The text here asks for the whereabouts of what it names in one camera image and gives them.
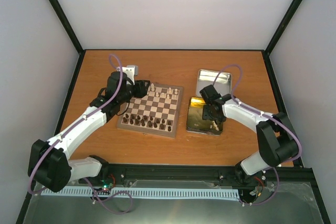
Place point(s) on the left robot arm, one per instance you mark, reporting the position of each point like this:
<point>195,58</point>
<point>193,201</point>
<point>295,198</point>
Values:
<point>50,163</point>

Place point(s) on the gold tin box base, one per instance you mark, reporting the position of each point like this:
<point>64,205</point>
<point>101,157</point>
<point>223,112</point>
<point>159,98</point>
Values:
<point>195,123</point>

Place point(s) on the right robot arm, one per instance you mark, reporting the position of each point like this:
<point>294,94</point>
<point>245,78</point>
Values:
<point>277,141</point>

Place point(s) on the black frame post left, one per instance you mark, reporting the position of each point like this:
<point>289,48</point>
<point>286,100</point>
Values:
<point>66,25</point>

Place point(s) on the wooden chess board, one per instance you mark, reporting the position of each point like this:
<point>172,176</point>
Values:
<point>158,108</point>

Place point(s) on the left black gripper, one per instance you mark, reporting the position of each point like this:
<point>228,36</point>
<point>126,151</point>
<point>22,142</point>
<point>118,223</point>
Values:
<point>142,91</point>

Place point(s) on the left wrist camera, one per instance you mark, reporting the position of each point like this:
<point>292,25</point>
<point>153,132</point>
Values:
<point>130,70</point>

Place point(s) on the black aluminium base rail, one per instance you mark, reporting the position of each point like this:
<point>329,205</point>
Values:
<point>123,174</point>

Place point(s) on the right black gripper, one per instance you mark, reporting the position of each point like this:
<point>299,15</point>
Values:
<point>206,115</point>

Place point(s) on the green lit circuit board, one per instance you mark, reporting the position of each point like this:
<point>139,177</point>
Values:
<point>109,183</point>

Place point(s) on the light blue cable duct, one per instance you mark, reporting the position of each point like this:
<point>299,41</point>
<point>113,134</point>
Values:
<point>148,193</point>

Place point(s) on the black frame post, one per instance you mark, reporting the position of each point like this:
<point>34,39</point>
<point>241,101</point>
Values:
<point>66,25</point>
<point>293,7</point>

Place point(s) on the black frame post right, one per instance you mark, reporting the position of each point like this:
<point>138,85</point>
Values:
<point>293,7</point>

